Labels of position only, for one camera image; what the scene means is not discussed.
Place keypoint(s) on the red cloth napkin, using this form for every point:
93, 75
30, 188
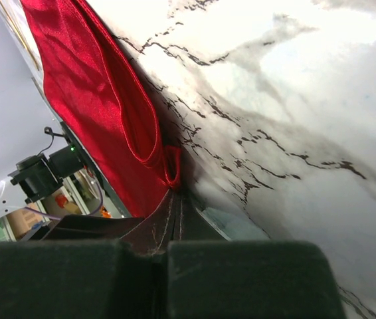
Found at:
91, 85

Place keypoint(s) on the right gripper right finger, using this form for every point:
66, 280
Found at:
209, 278

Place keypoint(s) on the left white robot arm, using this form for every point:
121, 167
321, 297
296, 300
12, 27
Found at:
37, 177

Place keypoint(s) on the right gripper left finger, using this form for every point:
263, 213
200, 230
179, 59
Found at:
89, 278

